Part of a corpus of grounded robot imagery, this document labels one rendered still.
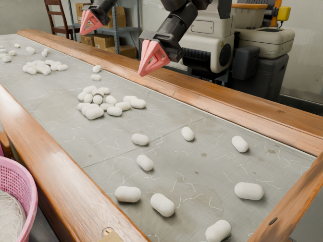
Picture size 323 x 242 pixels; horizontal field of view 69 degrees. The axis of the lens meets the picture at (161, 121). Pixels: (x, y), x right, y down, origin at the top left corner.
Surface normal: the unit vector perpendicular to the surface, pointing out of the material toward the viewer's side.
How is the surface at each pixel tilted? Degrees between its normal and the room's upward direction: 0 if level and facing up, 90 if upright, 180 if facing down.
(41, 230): 0
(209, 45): 98
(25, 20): 90
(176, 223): 0
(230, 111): 45
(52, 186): 0
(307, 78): 90
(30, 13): 90
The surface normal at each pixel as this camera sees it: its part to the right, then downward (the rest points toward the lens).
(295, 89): -0.68, 0.32
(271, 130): -0.51, -0.39
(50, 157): 0.00, -0.88
